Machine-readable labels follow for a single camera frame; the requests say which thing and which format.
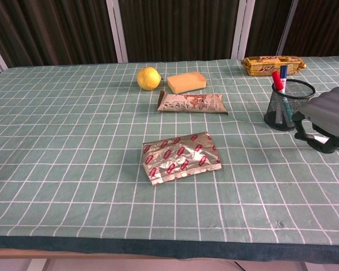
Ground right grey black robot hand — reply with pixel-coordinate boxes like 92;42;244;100
293;86;339;154

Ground black mesh pen holder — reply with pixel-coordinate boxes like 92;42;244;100
264;78;316;132

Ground blue cap marker pen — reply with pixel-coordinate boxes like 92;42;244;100
279;65;295;126

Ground red marker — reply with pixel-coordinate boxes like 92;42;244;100
271;70;285;124

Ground gold biscuit packet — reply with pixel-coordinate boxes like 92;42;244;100
241;55;308;77

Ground brown printed snack packet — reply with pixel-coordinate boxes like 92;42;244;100
156;90;229;116

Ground yellow sponge block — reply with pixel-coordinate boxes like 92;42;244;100
166;71;207;94

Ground silver foil packet red logos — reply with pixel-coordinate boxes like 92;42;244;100
142;132;224;186

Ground yellow lemon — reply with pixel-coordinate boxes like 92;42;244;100
137;67;164;91

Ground green checked tablecloth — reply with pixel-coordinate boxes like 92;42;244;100
0;55;339;265

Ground thin white frame post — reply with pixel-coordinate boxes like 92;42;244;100
276;0;299;56

